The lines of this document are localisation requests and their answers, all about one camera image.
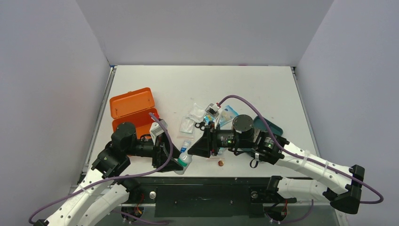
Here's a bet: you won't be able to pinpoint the black scissors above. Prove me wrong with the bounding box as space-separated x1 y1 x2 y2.
194 121 206 131

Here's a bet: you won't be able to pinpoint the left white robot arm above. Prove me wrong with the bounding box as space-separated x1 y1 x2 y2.
28 120 182 226

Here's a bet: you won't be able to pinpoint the white bottle green label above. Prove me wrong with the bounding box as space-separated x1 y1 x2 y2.
175 152 192 175

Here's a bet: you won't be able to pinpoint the orange plastic medicine box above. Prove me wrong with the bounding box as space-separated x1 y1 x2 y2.
109 87 159 137

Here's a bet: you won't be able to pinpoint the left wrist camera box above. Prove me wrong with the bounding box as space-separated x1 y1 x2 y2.
150 120 168 142

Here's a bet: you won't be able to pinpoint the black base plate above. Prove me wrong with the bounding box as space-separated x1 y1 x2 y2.
109 176 328 219

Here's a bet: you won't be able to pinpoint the blue snack packet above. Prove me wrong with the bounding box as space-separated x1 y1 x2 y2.
204 105 238 127

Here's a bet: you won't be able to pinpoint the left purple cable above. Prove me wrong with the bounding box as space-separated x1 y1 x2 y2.
28 113 174 225

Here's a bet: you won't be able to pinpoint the teal divided tray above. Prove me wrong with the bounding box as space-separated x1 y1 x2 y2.
240 116 284 153

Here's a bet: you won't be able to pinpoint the white blue tube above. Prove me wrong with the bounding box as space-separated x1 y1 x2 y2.
180 140 191 153

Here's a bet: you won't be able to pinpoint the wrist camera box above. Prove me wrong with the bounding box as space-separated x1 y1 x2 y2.
205 103 222 118
150 120 168 142

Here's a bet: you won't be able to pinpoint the white gauze packet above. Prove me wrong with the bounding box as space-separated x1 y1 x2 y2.
188 103 206 123

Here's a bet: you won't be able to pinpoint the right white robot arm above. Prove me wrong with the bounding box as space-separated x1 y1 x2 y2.
188 114 365 214

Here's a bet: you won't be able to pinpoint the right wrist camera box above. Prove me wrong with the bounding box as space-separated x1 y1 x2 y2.
205 103 222 118

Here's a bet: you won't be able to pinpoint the clear zip bag gauze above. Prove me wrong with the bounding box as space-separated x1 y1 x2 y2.
179 117 195 134

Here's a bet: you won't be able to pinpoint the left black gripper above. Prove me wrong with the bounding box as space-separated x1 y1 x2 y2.
126 130 184 170

